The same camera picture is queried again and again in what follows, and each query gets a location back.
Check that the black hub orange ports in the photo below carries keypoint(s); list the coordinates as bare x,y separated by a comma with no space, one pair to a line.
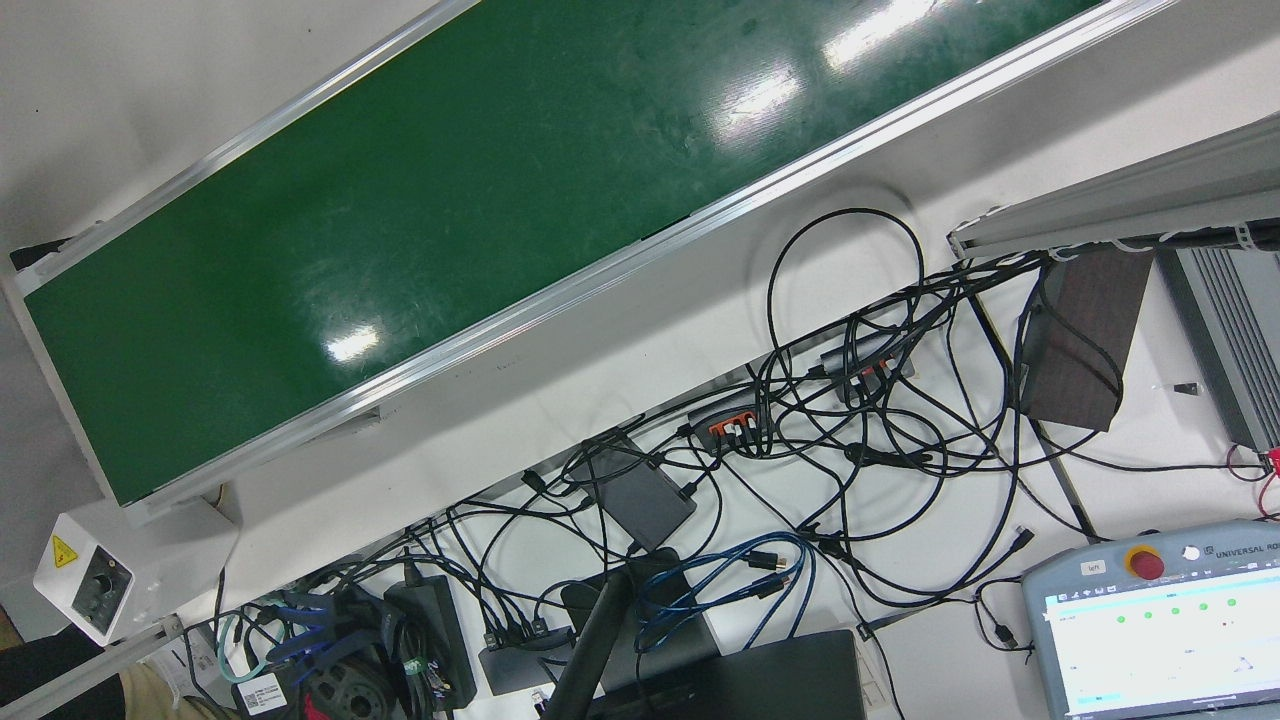
730,420

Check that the dark grey power brick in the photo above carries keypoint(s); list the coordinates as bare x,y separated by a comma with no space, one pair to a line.
640,495

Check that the grey USB hub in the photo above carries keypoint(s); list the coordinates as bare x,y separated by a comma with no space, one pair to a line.
865,365

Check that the black monitor stand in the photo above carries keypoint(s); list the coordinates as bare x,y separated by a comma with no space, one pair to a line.
600,630

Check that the black docking hub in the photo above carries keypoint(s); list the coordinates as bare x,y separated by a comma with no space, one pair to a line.
520,660

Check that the black computer monitor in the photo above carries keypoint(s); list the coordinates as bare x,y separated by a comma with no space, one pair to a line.
760,680

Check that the black power adapter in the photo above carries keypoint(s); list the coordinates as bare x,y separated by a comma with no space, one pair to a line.
432,640

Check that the white keyboard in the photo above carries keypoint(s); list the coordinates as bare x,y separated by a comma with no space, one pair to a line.
878,690

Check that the dark brown wooden block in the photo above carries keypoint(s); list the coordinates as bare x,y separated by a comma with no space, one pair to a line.
1085,340

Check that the black case with round flange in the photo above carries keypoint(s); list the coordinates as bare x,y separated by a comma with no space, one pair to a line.
340,690

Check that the white paper label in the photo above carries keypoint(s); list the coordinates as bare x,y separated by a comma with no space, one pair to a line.
262,692

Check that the white conveyor control box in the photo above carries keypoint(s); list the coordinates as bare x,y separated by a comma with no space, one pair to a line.
150,560

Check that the grey teach pendant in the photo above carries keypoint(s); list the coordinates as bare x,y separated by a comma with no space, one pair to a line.
1150,650

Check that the grey finned power supply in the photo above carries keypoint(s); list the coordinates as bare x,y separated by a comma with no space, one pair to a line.
1240,330

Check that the green conveyor belt aluminium frame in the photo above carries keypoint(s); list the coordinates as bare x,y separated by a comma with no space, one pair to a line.
450,220

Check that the aluminium profile post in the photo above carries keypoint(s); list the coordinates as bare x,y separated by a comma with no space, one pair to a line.
1150,190

